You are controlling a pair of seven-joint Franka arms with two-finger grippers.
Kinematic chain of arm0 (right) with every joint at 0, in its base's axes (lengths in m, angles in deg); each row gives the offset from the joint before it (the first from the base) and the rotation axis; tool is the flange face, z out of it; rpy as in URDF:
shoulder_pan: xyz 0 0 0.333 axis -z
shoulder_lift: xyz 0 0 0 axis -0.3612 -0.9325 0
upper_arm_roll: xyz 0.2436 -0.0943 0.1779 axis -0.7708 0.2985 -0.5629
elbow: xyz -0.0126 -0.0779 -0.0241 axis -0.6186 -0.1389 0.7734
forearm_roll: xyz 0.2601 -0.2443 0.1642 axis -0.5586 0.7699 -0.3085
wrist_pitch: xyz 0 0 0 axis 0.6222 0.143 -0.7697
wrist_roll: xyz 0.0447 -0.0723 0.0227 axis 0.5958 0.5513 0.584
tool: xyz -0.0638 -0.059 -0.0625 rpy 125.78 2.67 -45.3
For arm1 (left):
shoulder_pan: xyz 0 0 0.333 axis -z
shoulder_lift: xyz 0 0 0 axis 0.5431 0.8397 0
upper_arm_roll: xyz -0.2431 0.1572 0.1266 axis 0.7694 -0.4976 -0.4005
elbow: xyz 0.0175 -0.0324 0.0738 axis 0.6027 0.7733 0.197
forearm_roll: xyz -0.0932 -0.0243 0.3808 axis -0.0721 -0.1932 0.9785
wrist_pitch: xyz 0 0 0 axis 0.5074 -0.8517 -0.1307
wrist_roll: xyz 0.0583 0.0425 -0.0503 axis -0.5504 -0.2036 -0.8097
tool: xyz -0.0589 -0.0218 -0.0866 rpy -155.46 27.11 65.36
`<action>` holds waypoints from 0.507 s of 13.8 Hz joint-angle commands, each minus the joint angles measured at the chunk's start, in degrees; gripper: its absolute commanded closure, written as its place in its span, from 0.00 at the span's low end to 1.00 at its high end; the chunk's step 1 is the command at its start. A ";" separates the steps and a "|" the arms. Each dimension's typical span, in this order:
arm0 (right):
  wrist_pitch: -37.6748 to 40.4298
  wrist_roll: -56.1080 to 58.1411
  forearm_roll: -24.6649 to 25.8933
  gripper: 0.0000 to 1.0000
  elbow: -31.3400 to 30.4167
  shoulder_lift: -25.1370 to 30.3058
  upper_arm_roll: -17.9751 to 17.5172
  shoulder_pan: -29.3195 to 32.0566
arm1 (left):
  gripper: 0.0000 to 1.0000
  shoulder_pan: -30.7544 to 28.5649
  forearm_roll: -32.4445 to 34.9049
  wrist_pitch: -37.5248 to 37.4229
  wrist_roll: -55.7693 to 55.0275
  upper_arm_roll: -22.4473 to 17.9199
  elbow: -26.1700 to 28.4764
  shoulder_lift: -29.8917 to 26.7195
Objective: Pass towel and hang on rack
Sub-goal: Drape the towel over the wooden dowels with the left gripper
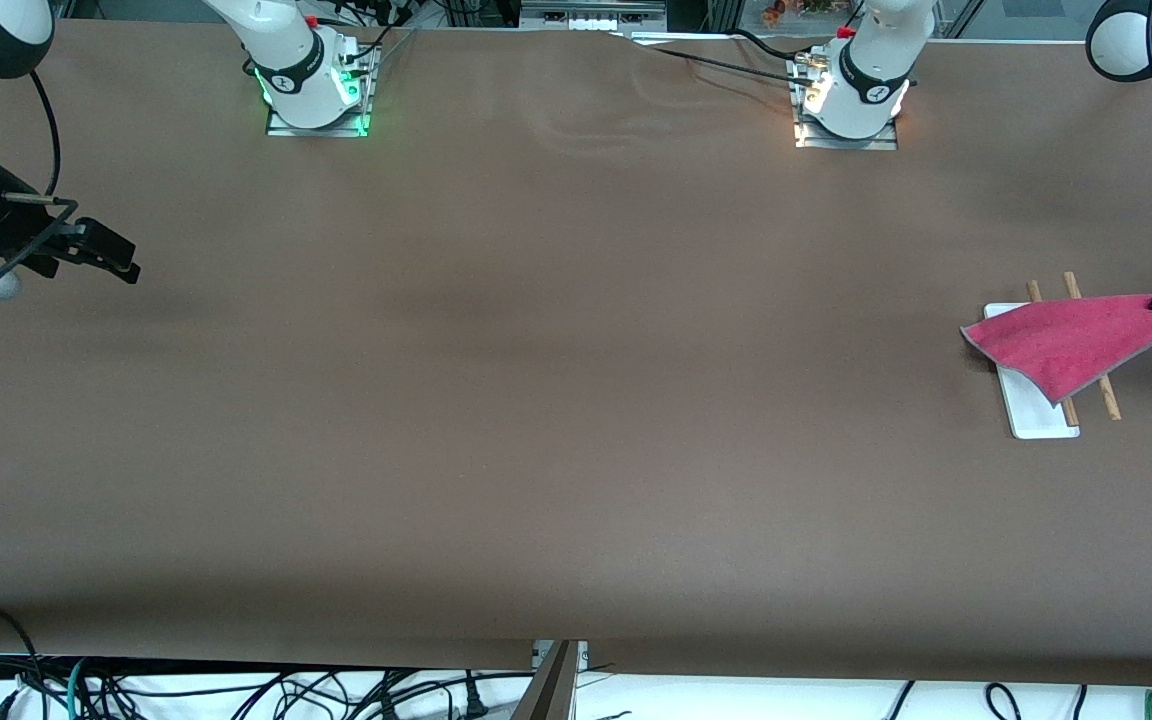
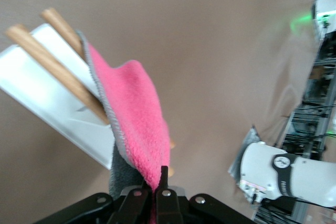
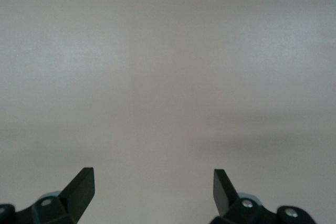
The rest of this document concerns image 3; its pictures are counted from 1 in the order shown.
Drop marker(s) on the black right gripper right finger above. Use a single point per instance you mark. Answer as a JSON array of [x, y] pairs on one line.
[[224, 195]]

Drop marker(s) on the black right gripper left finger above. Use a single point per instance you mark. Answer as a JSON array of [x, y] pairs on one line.
[[78, 195]]

